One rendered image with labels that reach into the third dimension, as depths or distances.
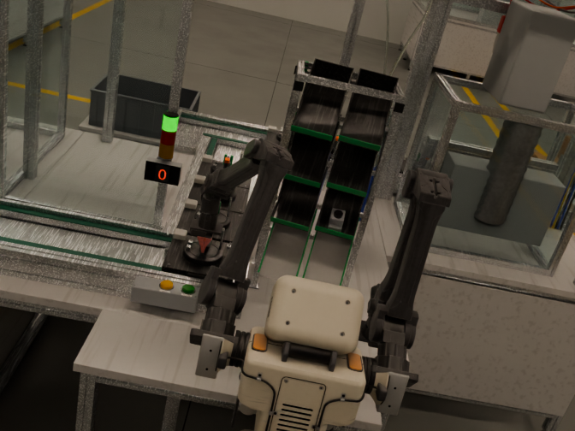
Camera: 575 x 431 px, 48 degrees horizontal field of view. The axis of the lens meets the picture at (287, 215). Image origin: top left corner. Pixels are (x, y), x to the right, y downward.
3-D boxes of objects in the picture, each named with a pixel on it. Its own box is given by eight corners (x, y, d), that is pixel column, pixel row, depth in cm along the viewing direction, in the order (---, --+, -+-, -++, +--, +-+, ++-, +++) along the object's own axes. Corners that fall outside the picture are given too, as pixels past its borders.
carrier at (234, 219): (238, 247, 242) (245, 218, 236) (174, 234, 240) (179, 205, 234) (244, 218, 263) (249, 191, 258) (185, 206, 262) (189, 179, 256)
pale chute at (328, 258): (338, 293, 221) (339, 291, 217) (300, 283, 222) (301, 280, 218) (358, 219, 230) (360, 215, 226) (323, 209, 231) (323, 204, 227)
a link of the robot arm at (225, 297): (211, 310, 155) (232, 317, 156) (221, 272, 159) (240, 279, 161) (198, 319, 162) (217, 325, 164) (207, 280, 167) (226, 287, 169)
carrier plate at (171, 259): (231, 285, 219) (233, 279, 218) (161, 271, 217) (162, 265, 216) (238, 249, 240) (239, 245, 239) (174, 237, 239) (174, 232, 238)
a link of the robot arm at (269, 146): (269, 135, 158) (305, 151, 161) (253, 135, 170) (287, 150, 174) (201, 307, 157) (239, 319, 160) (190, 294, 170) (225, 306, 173)
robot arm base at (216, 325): (189, 333, 151) (240, 344, 151) (198, 301, 154) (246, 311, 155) (189, 343, 158) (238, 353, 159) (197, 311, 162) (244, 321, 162)
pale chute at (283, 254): (295, 286, 220) (295, 282, 216) (257, 274, 221) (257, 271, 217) (317, 210, 229) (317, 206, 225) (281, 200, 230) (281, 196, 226)
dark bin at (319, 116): (331, 142, 199) (334, 124, 193) (290, 131, 200) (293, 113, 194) (350, 85, 216) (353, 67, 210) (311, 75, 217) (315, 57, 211)
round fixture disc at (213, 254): (220, 268, 222) (221, 264, 221) (179, 261, 221) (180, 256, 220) (224, 249, 235) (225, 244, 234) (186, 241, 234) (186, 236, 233)
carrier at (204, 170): (248, 192, 286) (253, 167, 280) (194, 181, 284) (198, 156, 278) (252, 171, 307) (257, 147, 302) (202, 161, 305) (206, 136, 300)
